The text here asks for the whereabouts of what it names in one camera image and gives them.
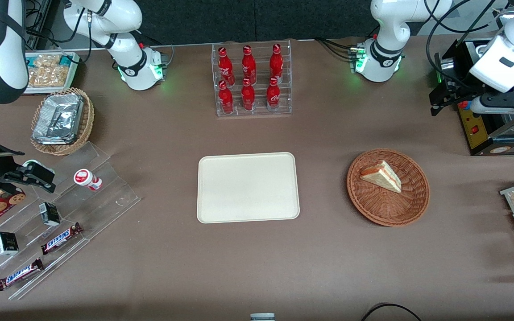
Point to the small black carton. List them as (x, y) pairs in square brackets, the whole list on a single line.
[(50, 215), (6, 243)]

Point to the clear bag of crackers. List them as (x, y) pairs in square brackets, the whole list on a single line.
[(49, 76), (47, 60)]

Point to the silver foil packet stack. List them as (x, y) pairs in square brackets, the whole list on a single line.
[(58, 118)]

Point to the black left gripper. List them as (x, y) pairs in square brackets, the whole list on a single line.
[(461, 66)]

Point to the red white yogurt bottle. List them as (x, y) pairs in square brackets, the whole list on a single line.
[(86, 178)]

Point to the black hot food display case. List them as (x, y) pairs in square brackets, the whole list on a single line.
[(484, 133)]

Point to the cream plastic tray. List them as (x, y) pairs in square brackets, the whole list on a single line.
[(248, 187)]

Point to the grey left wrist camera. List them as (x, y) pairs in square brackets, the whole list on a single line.
[(478, 104)]

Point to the red cola bottle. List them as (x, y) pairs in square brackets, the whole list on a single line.
[(273, 96), (249, 64), (225, 100), (248, 97), (225, 67), (276, 62)]

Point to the small grey white object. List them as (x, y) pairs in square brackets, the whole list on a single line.
[(262, 317)]

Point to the light tan wicker basket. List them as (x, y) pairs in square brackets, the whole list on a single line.
[(87, 120)]

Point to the clear acrylic stepped display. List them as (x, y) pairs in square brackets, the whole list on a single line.
[(105, 200)]

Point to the white snack tray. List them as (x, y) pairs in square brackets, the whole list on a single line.
[(75, 67)]

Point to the triangular white bread sandwich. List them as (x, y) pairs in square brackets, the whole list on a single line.
[(382, 176)]

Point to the brown Snickers bar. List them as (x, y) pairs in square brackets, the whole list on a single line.
[(19, 274), (60, 238)]

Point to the brown round wicker basket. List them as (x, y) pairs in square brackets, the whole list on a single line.
[(388, 207)]

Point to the white green small container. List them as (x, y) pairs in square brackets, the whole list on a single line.
[(31, 163)]

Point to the clear acrylic bottle rack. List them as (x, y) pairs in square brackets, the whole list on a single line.
[(259, 111)]

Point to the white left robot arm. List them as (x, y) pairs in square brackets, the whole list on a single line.
[(384, 26)]

